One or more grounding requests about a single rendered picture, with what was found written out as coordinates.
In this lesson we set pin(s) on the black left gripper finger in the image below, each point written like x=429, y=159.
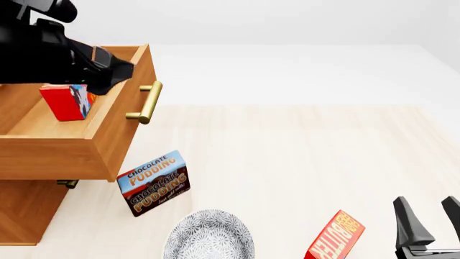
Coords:
x=98, y=83
x=108, y=63

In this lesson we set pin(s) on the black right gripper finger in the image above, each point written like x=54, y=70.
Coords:
x=453, y=215
x=409, y=226

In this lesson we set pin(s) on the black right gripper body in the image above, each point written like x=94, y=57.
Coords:
x=427, y=252

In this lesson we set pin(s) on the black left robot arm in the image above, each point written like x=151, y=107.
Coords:
x=21, y=48

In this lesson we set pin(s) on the red butter box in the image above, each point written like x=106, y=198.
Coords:
x=61, y=102
x=336, y=240

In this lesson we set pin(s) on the wooden drawer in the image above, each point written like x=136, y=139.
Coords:
x=54, y=156

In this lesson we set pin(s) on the wooden cabinet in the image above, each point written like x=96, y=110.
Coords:
x=25, y=213

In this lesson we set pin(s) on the chocolate pudding box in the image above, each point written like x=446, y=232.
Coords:
x=156, y=183

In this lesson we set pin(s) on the grey patterned bowl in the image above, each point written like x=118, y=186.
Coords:
x=210, y=237

